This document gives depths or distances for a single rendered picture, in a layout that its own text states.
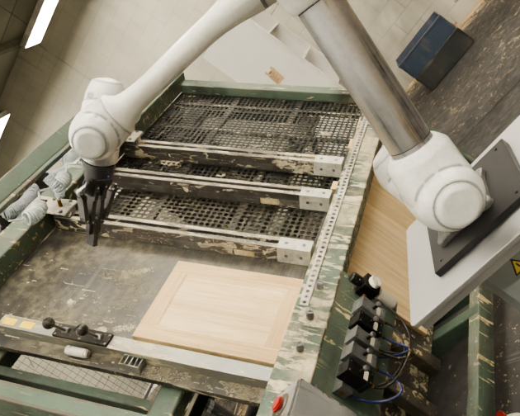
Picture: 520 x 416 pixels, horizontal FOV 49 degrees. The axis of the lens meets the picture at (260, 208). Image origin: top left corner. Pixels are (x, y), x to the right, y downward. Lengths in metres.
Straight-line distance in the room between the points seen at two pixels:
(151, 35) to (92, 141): 6.27
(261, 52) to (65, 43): 3.18
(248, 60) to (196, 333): 4.13
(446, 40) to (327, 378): 4.60
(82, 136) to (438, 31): 4.95
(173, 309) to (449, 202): 1.07
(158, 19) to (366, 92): 6.27
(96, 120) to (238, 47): 4.50
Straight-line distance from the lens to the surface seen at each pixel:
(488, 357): 2.37
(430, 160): 1.26
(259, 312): 1.92
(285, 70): 5.66
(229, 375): 1.74
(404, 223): 2.90
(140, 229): 2.27
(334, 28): 1.22
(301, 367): 1.72
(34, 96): 8.50
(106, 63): 7.82
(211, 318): 1.92
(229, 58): 5.75
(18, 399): 1.87
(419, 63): 5.94
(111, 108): 1.28
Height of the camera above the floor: 1.39
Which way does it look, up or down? 6 degrees down
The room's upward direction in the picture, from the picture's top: 56 degrees counter-clockwise
